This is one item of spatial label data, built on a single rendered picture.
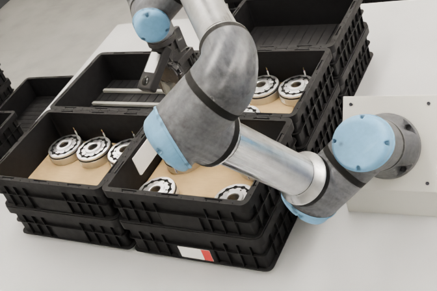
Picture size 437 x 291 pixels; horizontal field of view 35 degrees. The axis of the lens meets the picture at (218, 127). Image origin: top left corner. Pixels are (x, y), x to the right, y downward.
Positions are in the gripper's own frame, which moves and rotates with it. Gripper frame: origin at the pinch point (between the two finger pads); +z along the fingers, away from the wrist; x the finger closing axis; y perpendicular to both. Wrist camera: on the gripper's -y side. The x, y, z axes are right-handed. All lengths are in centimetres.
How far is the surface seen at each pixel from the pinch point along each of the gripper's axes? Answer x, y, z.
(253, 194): -31.0, -16.5, 5.6
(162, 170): 7.2, -9.6, 15.0
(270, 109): -7.8, 20.8, 15.9
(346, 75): -19, 43, 19
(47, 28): 301, 149, 98
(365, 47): -14, 63, 24
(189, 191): -5.7, -13.5, 15.1
